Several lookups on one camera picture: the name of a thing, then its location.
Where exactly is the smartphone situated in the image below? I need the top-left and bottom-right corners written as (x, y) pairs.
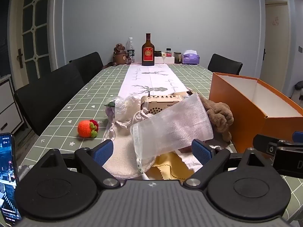
top-left (0, 132), bottom-right (23, 225)

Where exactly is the brown plush toy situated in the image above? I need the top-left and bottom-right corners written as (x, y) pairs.
top-left (198, 94), bottom-right (234, 143)

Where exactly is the purple tissue pack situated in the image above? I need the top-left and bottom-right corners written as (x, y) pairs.
top-left (181, 49), bottom-right (201, 64)

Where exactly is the orange and red crochet toy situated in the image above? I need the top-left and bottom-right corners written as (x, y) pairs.
top-left (78, 119), bottom-right (99, 138)

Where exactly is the glass paned door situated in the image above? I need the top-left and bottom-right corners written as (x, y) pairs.
top-left (9, 0), bottom-right (58, 86)

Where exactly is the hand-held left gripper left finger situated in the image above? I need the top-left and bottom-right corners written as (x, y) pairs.
top-left (39, 139), bottom-right (121, 189)

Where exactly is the black chair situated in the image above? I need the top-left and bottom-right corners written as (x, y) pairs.
top-left (69, 51), bottom-right (105, 84)
top-left (14, 64), bottom-right (85, 136)
top-left (208, 53), bottom-right (243, 76)

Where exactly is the cream white towel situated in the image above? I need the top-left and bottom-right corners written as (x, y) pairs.
top-left (101, 132), bottom-right (157, 180)

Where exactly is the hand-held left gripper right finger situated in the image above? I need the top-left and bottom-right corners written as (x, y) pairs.
top-left (184, 138), bottom-right (267, 188)

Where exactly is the white deer print table runner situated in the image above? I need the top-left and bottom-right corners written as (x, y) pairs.
top-left (102, 63), bottom-right (190, 145)

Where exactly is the wooden radio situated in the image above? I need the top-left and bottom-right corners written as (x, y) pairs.
top-left (140, 92), bottom-right (186, 117)

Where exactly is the brown bear shaped bottle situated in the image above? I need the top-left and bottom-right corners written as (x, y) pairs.
top-left (102, 43), bottom-right (131, 69)

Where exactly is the translucent white mesh pouch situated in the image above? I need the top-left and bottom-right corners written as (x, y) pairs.
top-left (130, 92), bottom-right (214, 181)

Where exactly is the plastic wrapped crochet flower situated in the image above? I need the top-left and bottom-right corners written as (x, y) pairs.
top-left (105, 94), bottom-right (143, 123)

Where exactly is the orange cardboard box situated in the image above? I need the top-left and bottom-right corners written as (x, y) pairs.
top-left (208, 72), bottom-right (303, 154)

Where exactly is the plain cream door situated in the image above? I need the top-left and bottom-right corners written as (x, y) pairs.
top-left (260, 0), bottom-right (292, 98)

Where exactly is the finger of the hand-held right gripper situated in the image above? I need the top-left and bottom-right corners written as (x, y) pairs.
top-left (277, 131), bottom-right (303, 150)
top-left (252, 134), bottom-right (281, 157)

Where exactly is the white crumpled tissue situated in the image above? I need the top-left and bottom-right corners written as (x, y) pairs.
top-left (174, 149), bottom-right (204, 172)

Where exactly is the clear plastic water bottle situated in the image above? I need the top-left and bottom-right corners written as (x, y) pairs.
top-left (127, 37), bottom-right (135, 64)

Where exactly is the white cabinet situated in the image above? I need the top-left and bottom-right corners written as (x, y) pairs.
top-left (0, 74), bottom-right (25, 135)

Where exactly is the amber liquor bottle red label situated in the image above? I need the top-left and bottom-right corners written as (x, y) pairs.
top-left (141, 33), bottom-right (155, 66)

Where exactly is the yellow cloth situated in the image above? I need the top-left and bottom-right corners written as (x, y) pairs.
top-left (149, 152), bottom-right (197, 181)

